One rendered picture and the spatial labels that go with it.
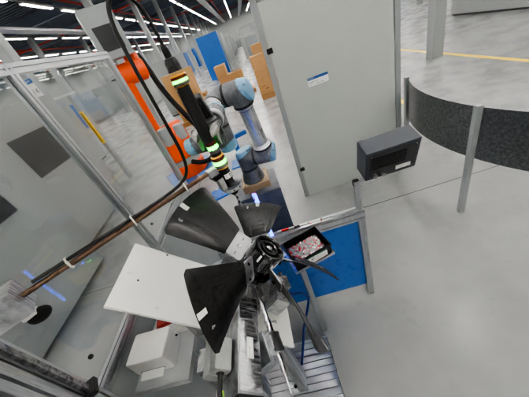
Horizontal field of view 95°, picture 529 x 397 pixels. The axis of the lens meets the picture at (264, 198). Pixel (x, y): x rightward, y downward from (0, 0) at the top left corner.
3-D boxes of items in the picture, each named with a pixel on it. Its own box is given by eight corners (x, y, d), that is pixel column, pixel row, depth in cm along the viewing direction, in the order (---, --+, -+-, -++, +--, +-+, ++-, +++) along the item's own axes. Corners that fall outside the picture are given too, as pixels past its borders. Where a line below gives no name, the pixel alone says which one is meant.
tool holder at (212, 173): (224, 199, 78) (211, 174, 73) (214, 194, 83) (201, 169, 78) (246, 183, 82) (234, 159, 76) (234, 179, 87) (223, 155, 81)
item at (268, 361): (261, 376, 79) (248, 379, 77) (253, 347, 86) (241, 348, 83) (283, 359, 74) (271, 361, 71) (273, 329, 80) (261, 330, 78)
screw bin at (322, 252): (297, 272, 125) (294, 264, 121) (284, 252, 138) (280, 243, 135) (333, 252, 127) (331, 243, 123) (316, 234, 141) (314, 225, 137)
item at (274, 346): (280, 354, 75) (270, 355, 72) (274, 333, 79) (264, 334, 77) (285, 350, 73) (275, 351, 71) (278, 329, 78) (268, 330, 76)
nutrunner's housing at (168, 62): (233, 198, 82) (157, 46, 57) (227, 194, 85) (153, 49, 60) (242, 191, 84) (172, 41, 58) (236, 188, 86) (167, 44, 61)
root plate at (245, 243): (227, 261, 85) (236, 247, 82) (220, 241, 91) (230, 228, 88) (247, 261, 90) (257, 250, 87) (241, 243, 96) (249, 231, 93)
